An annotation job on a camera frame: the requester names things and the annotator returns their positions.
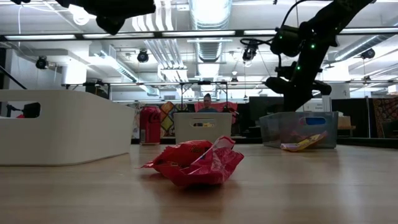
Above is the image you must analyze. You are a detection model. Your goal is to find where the silver ventilation duct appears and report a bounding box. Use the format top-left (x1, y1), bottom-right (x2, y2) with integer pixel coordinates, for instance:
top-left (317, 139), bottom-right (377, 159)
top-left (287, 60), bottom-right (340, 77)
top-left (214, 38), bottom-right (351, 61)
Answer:
top-left (187, 0), bottom-right (233, 63)

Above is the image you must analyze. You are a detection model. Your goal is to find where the dark translucent grey bin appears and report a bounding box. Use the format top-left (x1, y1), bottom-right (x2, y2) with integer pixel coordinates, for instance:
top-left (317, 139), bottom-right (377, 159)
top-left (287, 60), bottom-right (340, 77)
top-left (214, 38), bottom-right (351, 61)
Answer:
top-left (259, 111), bottom-right (340, 149)

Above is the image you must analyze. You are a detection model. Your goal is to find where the patterned wall tapestry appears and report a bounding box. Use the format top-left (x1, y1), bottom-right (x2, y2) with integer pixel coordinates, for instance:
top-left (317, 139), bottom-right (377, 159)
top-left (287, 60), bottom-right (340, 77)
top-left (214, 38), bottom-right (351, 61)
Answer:
top-left (371, 96), bottom-right (398, 139)

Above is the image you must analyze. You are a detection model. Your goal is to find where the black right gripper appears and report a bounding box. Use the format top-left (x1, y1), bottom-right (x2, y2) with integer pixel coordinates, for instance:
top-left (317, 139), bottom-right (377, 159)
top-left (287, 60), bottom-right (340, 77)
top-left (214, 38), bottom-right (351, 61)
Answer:
top-left (266, 42), bottom-right (332, 113)

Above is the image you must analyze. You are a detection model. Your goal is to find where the red cloth banner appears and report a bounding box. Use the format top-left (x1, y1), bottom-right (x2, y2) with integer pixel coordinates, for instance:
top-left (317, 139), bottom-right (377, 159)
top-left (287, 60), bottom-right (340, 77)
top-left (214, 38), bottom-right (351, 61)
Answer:
top-left (193, 101), bottom-right (239, 116)

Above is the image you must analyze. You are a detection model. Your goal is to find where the light grey handled bin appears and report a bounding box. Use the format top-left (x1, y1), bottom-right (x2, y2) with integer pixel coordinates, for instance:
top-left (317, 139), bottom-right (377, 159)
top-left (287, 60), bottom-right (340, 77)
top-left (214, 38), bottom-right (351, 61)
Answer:
top-left (173, 112), bottom-right (233, 151)

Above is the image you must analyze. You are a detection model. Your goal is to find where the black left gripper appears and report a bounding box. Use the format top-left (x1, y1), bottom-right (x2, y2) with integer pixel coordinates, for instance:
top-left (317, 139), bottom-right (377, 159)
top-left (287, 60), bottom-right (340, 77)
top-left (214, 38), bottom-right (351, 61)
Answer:
top-left (63, 0), bottom-right (156, 35)

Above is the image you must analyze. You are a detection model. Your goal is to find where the black overhead frame bar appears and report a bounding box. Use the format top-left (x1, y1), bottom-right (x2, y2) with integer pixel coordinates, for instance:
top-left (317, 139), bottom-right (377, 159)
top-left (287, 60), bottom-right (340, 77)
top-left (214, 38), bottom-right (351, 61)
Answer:
top-left (0, 27), bottom-right (398, 42)

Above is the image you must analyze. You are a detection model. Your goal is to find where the colourful patchwork quilt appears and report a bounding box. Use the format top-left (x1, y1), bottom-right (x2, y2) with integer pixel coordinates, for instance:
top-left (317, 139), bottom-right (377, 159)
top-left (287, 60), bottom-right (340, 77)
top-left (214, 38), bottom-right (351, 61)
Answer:
top-left (160, 101), bottom-right (188, 138)

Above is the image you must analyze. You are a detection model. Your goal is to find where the person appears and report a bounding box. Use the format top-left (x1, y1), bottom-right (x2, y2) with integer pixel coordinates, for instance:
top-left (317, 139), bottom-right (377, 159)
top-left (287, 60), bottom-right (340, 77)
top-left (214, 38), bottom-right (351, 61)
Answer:
top-left (197, 92), bottom-right (219, 113)

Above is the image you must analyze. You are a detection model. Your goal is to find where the cardboard box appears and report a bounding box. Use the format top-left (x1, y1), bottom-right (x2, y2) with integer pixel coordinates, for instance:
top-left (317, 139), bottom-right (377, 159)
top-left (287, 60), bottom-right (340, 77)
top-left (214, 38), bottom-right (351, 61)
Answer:
top-left (337, 114), bottom-right (353, 128)

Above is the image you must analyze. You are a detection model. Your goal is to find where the black monitor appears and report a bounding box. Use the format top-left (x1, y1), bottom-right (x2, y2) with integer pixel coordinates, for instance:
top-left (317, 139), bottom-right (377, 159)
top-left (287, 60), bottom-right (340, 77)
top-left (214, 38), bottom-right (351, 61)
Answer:
top-left (248, 96), bottom-right (289, 125)

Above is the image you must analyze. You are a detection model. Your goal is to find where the red soda can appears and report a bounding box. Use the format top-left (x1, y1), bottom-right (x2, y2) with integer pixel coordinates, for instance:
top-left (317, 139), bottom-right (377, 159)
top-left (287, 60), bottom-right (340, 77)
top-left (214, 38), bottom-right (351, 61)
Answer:
top-left (139, 105), bottom-right (162, 146)

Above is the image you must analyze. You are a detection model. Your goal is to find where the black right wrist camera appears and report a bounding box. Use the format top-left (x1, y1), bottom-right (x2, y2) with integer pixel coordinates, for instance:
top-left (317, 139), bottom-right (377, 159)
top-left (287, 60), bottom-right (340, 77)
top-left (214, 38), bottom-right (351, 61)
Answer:
top-left (269, 25), bottom-right (302, 58)

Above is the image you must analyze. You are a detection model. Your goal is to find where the black ceiling spotlight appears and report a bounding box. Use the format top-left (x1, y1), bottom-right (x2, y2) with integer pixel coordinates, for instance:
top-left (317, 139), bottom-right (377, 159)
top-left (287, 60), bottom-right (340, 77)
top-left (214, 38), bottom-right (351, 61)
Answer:
top-left (359, 48), bottom-right (376, 60)
top-left (35, 55), bottom-right (50, 70)
top-left (137, 49), bottom-right (150, 64)
top-left (241, 39), bottom-right (259, 62)

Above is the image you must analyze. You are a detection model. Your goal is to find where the white LED light bar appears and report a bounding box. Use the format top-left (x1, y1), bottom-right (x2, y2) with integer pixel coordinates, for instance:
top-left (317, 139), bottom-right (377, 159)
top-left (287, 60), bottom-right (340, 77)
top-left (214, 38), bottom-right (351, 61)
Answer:
top-left (161, 30), bottom-right (236, 37)
top-left (82, 32), bottom-right (155, 39)
top-left (243, 29), bottom-right (278, 35)
top-left (338, 27), bottom-right (398, 34)
top-left (4, 34), bottom-right (77, 40)

